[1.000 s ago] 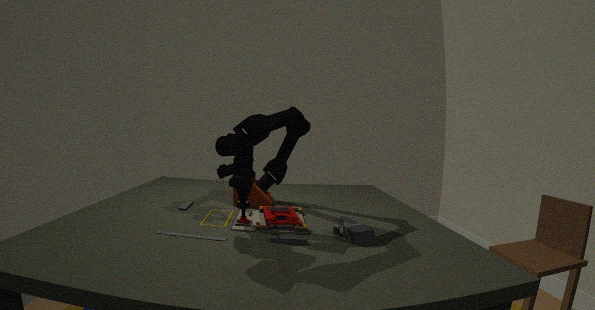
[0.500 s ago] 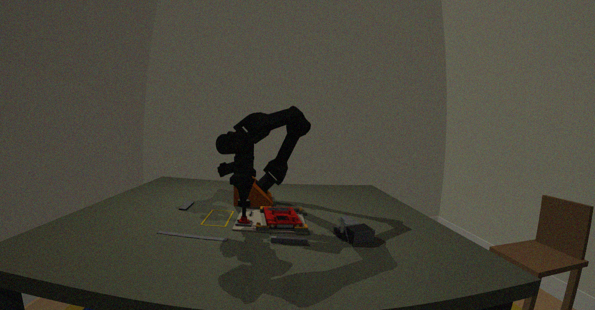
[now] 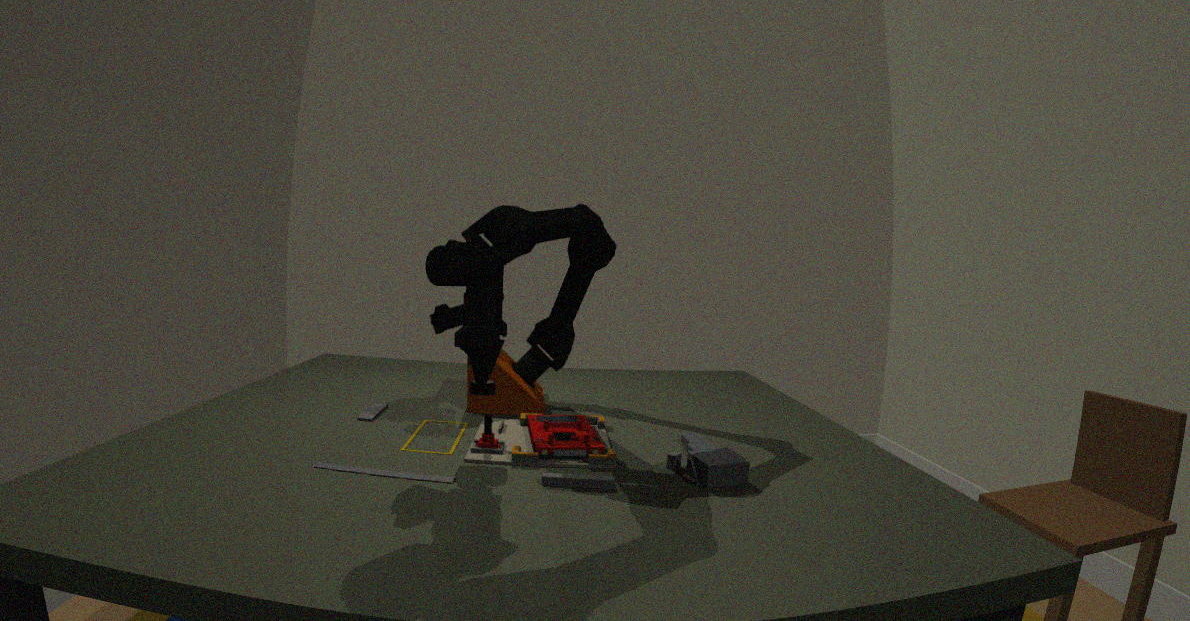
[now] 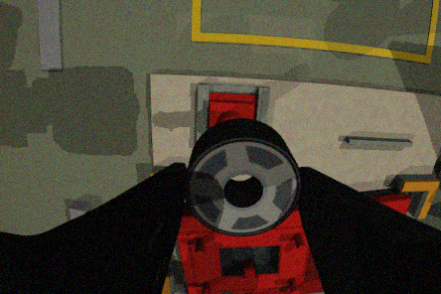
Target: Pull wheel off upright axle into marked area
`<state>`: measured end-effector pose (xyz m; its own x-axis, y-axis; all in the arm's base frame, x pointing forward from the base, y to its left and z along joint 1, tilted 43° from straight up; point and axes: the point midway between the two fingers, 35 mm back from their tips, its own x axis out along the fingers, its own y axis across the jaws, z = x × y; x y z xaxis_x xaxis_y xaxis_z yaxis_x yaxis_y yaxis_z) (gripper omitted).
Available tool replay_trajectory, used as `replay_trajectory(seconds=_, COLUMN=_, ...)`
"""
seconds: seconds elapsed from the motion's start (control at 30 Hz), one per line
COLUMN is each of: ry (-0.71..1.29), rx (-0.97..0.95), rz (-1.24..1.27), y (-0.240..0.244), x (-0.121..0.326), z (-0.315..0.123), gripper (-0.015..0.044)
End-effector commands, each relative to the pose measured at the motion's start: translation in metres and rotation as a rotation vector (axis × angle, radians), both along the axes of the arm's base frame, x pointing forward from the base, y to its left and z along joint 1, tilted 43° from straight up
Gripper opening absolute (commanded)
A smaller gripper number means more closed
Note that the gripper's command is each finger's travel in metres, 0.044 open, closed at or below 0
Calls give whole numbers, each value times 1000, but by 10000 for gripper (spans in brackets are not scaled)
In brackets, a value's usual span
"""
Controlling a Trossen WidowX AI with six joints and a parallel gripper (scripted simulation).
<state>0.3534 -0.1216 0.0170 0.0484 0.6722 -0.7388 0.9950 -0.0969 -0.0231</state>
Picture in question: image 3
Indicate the yellow rectangular outline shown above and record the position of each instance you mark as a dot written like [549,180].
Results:
[421,425]

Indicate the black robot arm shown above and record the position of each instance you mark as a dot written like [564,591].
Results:
[514,231]

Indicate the black toy wheel with grey hub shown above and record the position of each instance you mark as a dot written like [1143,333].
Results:
[489,388]

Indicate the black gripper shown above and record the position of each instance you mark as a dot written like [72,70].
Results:
[481,340]

